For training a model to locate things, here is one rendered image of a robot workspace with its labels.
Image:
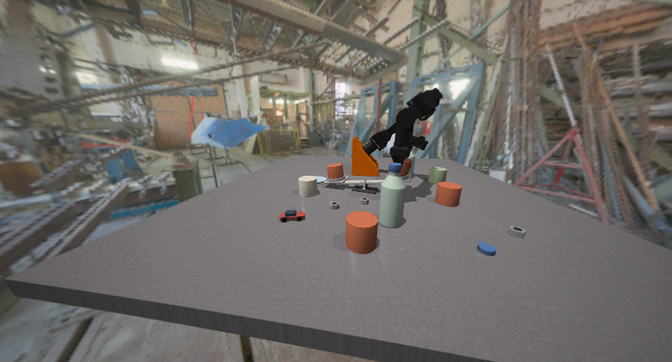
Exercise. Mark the blue flat disc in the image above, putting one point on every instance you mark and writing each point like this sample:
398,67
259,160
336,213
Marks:
486,249

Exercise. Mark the red toy car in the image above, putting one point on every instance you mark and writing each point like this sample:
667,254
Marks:
292,215

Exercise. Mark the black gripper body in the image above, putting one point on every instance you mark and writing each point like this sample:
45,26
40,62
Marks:
399,147

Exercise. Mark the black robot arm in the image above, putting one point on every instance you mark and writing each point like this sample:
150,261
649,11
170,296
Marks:
421,105

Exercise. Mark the beige cylinder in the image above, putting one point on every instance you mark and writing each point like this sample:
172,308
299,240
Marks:
308,186

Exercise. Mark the orange cylinder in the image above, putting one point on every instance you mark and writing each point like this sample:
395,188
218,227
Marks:
361,232
335,171
448,194

